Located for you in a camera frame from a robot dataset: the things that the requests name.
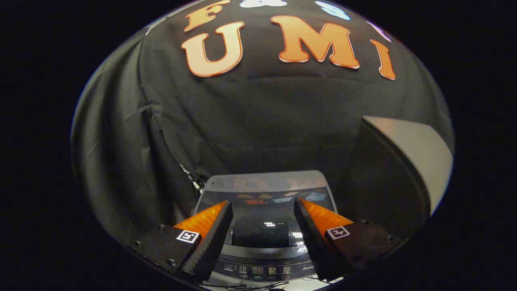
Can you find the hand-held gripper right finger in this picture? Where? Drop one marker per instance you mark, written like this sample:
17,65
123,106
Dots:
315,246

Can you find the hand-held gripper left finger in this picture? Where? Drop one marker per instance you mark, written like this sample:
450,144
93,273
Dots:
210,246

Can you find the grey washing machine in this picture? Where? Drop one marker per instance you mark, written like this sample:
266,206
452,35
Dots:
262,270

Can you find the black backdrop cloth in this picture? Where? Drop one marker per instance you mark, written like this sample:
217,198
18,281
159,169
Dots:
262,121

